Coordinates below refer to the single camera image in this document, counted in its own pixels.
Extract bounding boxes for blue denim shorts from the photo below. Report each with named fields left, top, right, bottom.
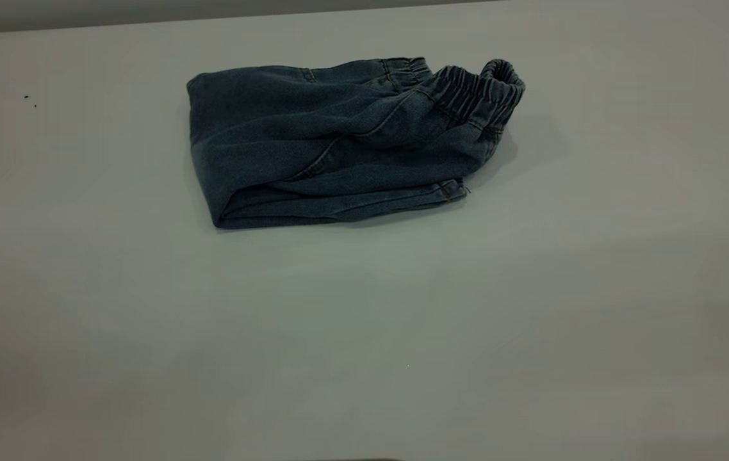
left=186, top=56, right=527, bottom=230

